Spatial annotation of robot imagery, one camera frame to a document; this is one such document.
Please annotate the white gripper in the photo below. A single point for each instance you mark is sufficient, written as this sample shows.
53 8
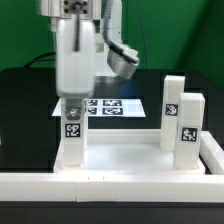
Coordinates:
75 70

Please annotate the white desk top tray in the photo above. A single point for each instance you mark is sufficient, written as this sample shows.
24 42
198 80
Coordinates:
130 151

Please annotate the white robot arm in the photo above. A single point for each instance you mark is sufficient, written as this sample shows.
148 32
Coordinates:
106 16

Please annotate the white marker sheet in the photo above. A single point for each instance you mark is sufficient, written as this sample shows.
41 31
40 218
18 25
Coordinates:
115 108

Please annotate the white front fence bar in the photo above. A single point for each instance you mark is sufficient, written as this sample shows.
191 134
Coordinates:
111 188

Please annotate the white fence bar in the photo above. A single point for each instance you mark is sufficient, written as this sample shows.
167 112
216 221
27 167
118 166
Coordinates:
212 153
111 188

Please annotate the white right fence bar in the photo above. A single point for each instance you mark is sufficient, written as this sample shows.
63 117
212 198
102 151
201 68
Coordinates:
212 153

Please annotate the black cable horizontal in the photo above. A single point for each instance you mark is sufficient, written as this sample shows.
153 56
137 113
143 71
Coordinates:
46 57

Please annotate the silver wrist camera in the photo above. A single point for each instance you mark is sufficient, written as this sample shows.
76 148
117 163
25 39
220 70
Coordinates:
123 63

